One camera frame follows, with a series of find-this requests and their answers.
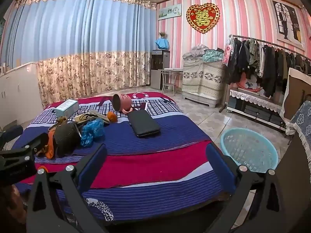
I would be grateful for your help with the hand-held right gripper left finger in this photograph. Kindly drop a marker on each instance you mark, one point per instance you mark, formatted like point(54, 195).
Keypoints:
point(93, 167)

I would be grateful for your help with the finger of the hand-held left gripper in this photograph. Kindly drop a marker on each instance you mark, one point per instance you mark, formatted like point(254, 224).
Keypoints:
point(9, 134)
point(36, 142)

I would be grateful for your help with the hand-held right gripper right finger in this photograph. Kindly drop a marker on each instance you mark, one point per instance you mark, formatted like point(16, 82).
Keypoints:
point(218, 167)

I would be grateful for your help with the dark plastic bag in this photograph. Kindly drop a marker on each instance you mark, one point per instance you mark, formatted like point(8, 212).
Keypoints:
point(66, 138)

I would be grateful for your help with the small brown scrap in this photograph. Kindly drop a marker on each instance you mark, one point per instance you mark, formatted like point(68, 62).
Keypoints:
point(61, 120)

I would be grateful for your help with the light blue plastic basket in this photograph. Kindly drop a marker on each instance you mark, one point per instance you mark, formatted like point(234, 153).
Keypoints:
point(250, 150)

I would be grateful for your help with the blue plastic bag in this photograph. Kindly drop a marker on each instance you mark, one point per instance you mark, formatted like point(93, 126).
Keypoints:
point(91, 131)

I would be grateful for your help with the beige cloth item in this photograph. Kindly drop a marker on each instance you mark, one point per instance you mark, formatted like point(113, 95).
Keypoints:
point(98, 115)

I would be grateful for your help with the person's left hand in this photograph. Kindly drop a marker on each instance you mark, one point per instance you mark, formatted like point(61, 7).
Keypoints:
point(15, 199)

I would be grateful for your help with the white cabinet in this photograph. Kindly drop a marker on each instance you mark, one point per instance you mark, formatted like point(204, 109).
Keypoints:
point(17, 94)

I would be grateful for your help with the teal and white box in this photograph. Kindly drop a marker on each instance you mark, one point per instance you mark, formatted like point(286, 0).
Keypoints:
point(66, 108)

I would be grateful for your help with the low black cabinet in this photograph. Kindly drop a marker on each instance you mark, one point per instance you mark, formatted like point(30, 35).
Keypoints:
point(255, 112)

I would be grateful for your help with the black case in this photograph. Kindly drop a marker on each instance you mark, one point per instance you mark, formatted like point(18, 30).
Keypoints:
point(143, 123)

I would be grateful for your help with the pink cup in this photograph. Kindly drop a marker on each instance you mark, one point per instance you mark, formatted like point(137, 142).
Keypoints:
point(126, 102)

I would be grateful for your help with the dark brown chair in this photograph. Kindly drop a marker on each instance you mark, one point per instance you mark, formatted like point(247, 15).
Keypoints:
point(294, 174)

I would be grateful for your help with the white lace cloth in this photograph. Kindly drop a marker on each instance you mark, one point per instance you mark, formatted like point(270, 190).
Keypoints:
point(255, 99)

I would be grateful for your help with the red and white object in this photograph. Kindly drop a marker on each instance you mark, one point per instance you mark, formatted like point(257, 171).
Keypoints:
point(247, 86)

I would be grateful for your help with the cabinet under patterned cloth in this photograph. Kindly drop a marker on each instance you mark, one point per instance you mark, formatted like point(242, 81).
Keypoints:
point(201, 80)

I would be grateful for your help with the blue floral fringed cloth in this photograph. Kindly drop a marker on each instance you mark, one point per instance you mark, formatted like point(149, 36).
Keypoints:
point(301, 121)

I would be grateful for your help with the brown board with white edge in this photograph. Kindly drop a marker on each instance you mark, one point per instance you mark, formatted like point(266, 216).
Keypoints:
point(297, 94)

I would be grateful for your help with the small round table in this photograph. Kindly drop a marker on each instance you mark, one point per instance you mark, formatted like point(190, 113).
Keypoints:
point(170, 70)

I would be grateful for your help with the pink hanging bag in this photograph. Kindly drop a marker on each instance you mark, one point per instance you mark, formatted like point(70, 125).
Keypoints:
point(227, 53)

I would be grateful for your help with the grey water dispenser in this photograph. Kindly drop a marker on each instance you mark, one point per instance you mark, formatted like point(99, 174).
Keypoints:
point(158, 70)

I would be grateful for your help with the row of hanging clothes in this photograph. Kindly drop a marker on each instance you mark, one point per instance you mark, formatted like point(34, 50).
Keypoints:
point(267, 63)

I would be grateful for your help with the pile of clothes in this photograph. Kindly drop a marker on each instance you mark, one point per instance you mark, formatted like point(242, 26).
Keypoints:
point(199, 52)

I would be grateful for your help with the blue and floral curtain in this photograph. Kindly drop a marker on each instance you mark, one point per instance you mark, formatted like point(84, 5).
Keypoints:
point(73, 29)

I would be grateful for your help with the metal clothes rack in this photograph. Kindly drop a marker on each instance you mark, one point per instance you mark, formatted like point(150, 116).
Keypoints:
point(267, 41)

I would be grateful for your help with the blue cloth cover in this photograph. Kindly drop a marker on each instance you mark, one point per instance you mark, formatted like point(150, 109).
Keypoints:
point(162, 43)

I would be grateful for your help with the small potted plant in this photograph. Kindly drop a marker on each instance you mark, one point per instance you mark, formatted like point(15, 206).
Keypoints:
point(162, 34)

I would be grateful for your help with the red heart wall decoration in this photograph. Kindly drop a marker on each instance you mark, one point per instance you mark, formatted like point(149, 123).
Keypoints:
point(203, 17)

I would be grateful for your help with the wall poster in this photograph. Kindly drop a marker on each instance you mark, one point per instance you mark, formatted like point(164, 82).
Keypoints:
point(288, 21)

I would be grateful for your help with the landscape wall picture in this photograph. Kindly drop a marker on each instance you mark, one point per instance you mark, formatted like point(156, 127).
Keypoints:
point(170, 11)

